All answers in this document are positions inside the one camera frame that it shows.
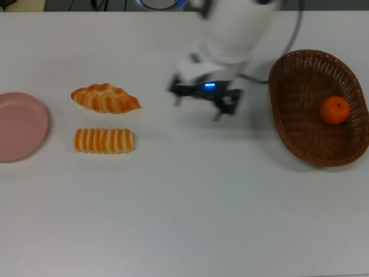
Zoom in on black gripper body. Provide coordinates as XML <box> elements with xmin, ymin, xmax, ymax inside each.
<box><xmin>169</xmin><ymin>80</ymin><xmax>242</xmax><ymax>102</ymax></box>

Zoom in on braided toy bread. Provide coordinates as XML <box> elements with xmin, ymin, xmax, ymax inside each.
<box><xmin>70</xmin><ymin>83</ymin><xmax>142</xmax><ymax>115</ymax></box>

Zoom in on ribbed toy bread loaf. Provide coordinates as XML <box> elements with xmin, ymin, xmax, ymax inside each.
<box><xmin>73</xmin><ymin>127</ymin><xmax>136</xmax><ymax>155</ymax></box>

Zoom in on toy orange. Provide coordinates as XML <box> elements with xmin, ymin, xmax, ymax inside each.
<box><xmin>319</xmin><ymin>95</ymin><xmax>352</xmax><ymax>125</ymax></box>

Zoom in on brown woven basket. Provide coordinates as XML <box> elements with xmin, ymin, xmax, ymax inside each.
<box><xmin>268</xmin><ymin>49</ymin><xmax>369</xmax><ymax>168</ymax></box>

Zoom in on pink plate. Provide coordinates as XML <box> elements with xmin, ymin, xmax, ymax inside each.
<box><xmin>0</xmin><ymin>91</ymin><xmax>50</xmax><ymax>163</ymax></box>

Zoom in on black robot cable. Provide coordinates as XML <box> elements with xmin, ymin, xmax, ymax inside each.
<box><xmin>238</xmin><ymin>0</ymin><xmax>305</xmax><ymax>85</ymax></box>

